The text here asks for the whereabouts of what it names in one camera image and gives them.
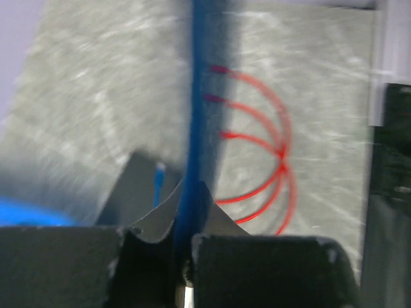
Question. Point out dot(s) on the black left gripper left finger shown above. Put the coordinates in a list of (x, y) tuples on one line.
[(153, 272)]

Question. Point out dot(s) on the black network switch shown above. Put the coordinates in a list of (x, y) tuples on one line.
[(143, 184)]

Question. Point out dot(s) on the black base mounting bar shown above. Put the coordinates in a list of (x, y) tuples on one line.
[(385, 280)]

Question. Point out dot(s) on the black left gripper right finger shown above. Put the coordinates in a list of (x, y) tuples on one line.
[(209, 218)]

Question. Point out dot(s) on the blue plastic bin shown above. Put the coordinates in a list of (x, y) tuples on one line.
[(15, 212)]

